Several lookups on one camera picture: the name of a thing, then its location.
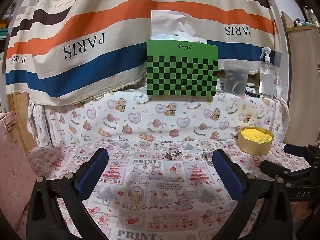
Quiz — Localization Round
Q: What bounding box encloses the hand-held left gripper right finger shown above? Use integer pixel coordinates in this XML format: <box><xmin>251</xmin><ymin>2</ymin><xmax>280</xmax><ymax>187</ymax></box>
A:
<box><xmin>212</xmin><ymin>149</ymin><xmax>293</xmax><ymax>240</ymax></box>

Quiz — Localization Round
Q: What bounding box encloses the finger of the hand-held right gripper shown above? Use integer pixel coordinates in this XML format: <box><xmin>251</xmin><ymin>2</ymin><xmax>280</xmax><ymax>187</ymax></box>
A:
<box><xmin>283</xmin><ymin>144</ymin><xmax>312</xmax><ymax>158</ymax></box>
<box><xmin>259</xmin><ymin>160</ymin><xmax>313</xmax><ymax>183</ymax></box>

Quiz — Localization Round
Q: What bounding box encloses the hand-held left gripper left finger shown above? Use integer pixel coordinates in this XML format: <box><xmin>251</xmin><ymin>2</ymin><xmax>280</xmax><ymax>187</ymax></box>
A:
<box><xmin>26</xmin><ymin>147</ymin><xmax>109</xmax><ymax>240</ymax></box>

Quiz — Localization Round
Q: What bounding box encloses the yellow lined cardboard box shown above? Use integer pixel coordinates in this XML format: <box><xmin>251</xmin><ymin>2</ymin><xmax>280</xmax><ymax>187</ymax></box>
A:
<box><xmin>237</xmin><ymin>127</ymin><xmax>275</xmax><ymax>155</ymax></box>

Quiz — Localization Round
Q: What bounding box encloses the strawberry print tablecloth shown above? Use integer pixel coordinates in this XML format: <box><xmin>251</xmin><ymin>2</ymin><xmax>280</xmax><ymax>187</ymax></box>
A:
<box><xmin>15</xmin><ymin>140</ymin><xmax>318</xmax><ymax>240</ymax></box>

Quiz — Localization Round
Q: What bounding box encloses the wooden board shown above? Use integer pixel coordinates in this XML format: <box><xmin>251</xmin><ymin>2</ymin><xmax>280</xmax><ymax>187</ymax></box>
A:
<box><xmin>281</xmin><ymin>11</ymin><xmax>320</xmax><ymax>145</ymax></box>

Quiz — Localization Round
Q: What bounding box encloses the white patterned gift bag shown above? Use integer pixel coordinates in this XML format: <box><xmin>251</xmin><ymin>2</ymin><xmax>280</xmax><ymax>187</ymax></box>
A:
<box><xmin>27</xmin><ymin>87</ymin><xmax>290</xmax><ymax>148</ymax></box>

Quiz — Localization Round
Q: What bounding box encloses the clear spray bottle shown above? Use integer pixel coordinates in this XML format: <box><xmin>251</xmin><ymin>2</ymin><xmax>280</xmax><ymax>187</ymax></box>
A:
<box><xmin>259</xmin><ymin>46</ymin><xmax>276</xmax><ymax>98</ymax></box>

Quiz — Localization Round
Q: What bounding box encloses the pink bag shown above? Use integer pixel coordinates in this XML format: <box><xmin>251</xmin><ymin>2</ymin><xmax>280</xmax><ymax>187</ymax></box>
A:
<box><xmin>0</xmin><ymin>112</ymin><xmax>38</xmax><ymax>233</ymax></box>

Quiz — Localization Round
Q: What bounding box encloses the clear plastic container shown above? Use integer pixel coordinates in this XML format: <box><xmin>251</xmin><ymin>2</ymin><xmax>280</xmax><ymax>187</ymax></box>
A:
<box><xmin>223</xmin><ymin>60</ymin><xmax>250</xmax><ymax>96</ymax></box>

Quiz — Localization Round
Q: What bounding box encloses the green checkered tissue box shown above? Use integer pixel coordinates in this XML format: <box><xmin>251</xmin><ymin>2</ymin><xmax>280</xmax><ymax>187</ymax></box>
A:
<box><xmin>147</xmin><ymin>39</ymin><xmax>218</xmax><ymax>97</ymax></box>

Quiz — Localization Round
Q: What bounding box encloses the striped blanket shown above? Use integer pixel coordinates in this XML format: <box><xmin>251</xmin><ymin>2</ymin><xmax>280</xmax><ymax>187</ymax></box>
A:
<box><xmin>5</xmin><ymin>0</ymin><xmax>283</xmax><ymax>105</ymax></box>

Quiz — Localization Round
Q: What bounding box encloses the white tissue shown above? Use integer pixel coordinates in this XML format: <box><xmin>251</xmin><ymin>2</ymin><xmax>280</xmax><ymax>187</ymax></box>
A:
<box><xmin>151</xmin><ymin>10</ymin><xmax>208</xmax><ymax>43</ymax></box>

